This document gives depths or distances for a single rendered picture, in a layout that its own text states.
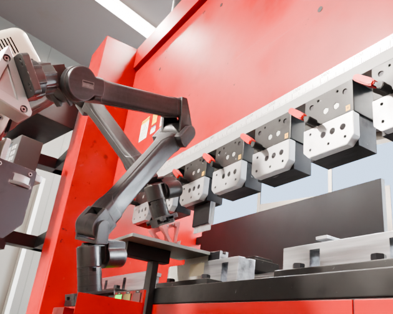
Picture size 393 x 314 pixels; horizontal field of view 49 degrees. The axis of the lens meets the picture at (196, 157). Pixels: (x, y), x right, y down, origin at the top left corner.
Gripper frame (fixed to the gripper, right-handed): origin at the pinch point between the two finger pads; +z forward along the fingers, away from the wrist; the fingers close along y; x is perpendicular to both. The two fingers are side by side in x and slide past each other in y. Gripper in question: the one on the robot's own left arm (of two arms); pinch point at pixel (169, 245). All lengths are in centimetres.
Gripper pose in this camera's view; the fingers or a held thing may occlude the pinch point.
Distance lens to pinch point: 139.8
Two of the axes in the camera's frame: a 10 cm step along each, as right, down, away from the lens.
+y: -5.3, 2.9, 8.0
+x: -8.0, 1.5, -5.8
